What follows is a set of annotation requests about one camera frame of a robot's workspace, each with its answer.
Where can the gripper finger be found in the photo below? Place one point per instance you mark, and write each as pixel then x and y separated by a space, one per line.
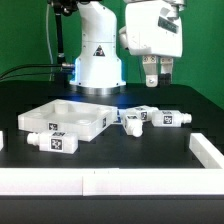
pixel 166 65
pixel 150 68

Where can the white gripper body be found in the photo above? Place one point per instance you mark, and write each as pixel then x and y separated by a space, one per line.
pixel 152 27

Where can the white square tabletop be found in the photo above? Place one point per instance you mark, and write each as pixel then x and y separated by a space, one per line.
pixel 85 119

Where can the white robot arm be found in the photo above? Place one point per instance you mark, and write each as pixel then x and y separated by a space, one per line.
pixel 98 69

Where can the white tag sheet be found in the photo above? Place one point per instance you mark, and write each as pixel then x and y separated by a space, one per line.
pixel 119 120

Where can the white left fence piece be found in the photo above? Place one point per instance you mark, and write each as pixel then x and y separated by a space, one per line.
pixel 1 140

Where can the white right fence wall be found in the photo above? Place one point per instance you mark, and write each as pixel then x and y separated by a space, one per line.
pixel 208 155

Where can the white fence wall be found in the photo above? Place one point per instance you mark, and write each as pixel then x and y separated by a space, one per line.
pixel 112 182
pixel 208 155

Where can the white front fence wall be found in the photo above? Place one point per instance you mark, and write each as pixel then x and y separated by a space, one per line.
pixel 112 182

